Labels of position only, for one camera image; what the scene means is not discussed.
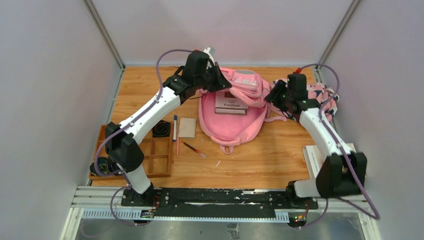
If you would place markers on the pink student backpack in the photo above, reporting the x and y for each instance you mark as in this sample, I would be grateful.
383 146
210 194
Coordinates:
230 130

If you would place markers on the black rolled sock front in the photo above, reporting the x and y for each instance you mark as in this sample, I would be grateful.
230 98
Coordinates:
112 166

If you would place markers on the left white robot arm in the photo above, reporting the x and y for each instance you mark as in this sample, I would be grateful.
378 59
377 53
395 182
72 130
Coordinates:
123 139

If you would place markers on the white Decorate Furniture book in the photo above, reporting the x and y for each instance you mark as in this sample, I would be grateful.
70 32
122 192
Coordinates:
227 103

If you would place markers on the blue yellow rolled sock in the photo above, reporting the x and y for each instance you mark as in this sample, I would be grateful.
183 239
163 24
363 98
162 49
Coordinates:
103 165

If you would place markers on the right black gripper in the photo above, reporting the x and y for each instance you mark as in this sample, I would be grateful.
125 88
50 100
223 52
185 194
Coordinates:
274 96

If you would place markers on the pink pencil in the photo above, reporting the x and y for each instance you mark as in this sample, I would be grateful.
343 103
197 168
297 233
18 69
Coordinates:
177 147

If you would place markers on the white coffee cover book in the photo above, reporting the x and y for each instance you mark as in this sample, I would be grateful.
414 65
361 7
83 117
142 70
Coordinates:
313 160

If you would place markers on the red pen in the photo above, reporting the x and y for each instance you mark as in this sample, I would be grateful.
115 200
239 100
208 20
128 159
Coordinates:
194 149

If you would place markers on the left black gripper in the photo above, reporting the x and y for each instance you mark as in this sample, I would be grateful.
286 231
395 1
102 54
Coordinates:
216 78

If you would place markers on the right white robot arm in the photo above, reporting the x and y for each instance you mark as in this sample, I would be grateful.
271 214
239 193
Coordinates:
343 171

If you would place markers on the blue capped white marker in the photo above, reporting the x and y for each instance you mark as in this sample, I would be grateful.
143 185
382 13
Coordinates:
175 133

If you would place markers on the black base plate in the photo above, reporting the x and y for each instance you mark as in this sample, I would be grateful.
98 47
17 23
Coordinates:
217 203

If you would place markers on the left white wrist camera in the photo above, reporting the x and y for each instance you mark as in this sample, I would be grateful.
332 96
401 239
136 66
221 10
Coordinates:
205 56

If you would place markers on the pink patterned cloth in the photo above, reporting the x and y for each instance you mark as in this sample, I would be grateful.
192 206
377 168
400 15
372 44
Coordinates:
317 91

